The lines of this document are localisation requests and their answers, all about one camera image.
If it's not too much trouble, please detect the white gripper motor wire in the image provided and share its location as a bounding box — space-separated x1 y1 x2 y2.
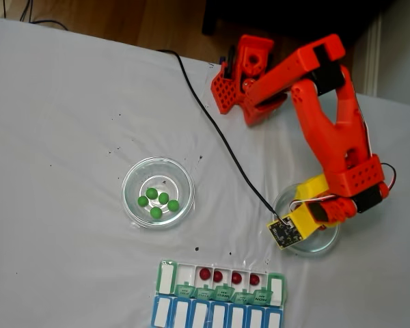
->
288 193 338 212

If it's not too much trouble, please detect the black furniture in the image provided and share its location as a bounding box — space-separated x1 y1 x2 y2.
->
201 0 397 64

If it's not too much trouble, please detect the green weekly pill organiser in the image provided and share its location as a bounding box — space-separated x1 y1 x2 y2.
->
156 260 287 308

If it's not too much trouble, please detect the blue weekly pill organiser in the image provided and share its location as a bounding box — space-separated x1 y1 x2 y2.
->
151 295 283 328

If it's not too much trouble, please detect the white red servo wire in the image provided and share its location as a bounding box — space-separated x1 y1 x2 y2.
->
355 100 398 193

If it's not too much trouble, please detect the black camera cable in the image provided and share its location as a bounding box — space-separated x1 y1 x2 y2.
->
156 49 291 229

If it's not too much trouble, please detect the black floor cable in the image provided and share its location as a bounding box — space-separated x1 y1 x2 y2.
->
1 0 69 31

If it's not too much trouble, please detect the white table cloth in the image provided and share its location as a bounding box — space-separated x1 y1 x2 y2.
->
0 16 410 328

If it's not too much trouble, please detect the glass bowl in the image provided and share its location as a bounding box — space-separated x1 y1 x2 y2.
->
272 184 341 256
121 156 196 230

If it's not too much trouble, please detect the camera board on yellow mount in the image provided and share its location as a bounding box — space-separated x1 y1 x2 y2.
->
266 202 321 252

